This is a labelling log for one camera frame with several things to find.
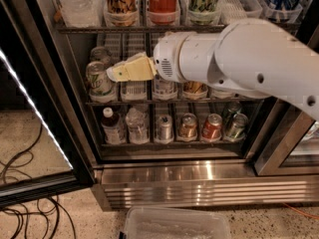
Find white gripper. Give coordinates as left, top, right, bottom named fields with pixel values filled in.
left=107, top=32, right=195, bottom=83

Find clear water bottle top shelf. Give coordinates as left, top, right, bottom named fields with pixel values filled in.
left=59, top=0, right=102, bottom=28

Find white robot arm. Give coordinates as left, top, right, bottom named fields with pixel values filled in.
left=107, top=18, right=319, bottom=120

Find brown tea bottle middle shelf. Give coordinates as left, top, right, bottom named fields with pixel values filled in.
left=153, top=75, right=177, bottom=101

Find gold can middle shelf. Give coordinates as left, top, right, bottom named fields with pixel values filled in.
left=182, top=82, right=207, bottom=100

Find gold tall can top shelf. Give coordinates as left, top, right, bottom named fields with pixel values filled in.
left=104, top=0, right=138, bottom=27

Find small water bottle bottom shelf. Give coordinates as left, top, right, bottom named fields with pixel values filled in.
left=126, top=108, right=150, bottom=144

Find red Coca-Cola can top shelf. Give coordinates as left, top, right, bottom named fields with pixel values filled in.
left=149, top=0, right=176, bottom=25

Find silver can bottom shelf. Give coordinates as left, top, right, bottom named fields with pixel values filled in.
left=156, top=115, right=173, bottom=144

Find dark juice bottle bottom shelf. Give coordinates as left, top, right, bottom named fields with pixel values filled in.
left=101, top=108, right=126, bottom=144

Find stainless steel fridge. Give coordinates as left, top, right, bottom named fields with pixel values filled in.
left=37, top=0, right=319, bottom=210

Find copper can bottom shelf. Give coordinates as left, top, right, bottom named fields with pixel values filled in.
left=177, top=113, right=197, bottom=141

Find green tall can top shelf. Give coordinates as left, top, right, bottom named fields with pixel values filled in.
left=188, top=0, right=218, bottom=25

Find red can bottom shelf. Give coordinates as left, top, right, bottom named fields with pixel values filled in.
left=201, top=114, right=222, bottom=142

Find green can rear bottom shelf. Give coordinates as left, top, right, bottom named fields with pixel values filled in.
left=222, top=102, right=242, bottom=124

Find empty white tray top shelf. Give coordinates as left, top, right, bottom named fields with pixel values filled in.
left=220, top=0, right=262, bottom=25

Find open glass fridge door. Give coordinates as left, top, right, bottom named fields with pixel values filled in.
left=0, top=0, right=94, bottom=208

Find silver can behind 7up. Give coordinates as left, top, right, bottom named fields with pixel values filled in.
left=90, top=46, right=113, bottom=67

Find green 7up can front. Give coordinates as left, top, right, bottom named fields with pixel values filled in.
left=86, top=61, right=115, bottom=103

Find white green can front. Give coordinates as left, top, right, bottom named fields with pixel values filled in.
left=210, top=89, right=235, bottom=99

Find clear plastic bin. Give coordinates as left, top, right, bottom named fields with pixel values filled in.
left=119, top=207, right=231, bottom=239

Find black cables on floor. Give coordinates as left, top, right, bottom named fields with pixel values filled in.
left=0, top=122, right=78, bottom=239

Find orange cable on floor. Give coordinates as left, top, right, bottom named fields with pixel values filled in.
left=282, top=202, right=319, bottom=221

